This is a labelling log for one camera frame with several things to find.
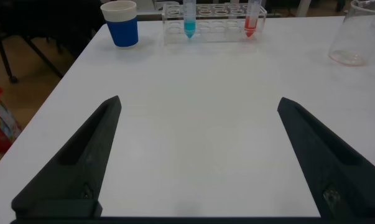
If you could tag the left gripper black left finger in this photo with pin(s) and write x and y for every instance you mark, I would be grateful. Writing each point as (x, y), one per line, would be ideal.
(75, 174)

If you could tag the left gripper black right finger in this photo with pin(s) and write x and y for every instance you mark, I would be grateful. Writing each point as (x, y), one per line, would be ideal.
(336, 168)

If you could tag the red-stained plastic test tube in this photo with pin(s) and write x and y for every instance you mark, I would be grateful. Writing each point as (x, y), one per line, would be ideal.
(251, 26)

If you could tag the clear glass beaker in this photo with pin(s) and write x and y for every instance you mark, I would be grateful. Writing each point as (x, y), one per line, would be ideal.
(358, 37)

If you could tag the clear acrylic test tube rack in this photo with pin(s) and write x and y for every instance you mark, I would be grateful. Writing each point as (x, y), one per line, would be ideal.
(218, 31)

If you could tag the test tube with blue liquid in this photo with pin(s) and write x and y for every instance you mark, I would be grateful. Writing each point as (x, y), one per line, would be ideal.
(189, 26)

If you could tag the red gift bag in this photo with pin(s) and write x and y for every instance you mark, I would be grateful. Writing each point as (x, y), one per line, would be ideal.
(0, 124)

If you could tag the black chair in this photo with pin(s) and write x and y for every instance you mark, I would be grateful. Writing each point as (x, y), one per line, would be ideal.
(41, 56)

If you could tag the blue sleeved paper cup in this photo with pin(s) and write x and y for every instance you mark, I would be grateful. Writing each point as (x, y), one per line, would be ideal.
(122, 31)

